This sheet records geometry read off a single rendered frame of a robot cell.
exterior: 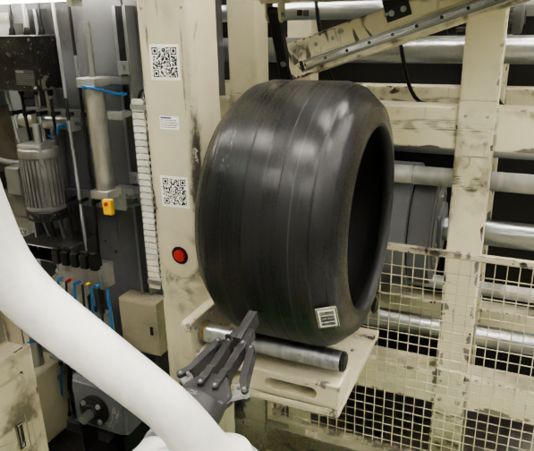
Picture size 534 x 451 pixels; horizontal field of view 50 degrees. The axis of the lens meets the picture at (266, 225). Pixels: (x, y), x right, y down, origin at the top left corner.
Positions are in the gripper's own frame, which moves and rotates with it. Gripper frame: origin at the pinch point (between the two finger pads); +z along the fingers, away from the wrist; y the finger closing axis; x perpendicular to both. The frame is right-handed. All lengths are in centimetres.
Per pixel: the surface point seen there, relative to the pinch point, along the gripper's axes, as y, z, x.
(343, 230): -12.0, 19.8, -9.5
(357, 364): -10.0, 30.4, 37.1
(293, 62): 18, 78, -21
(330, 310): -11.0, 12.6, 4.1
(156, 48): 34, 41, -36
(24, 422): 59, -10, 36
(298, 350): -0.9, 17.7, 22.2
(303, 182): -5.7, 18.9, -19.3
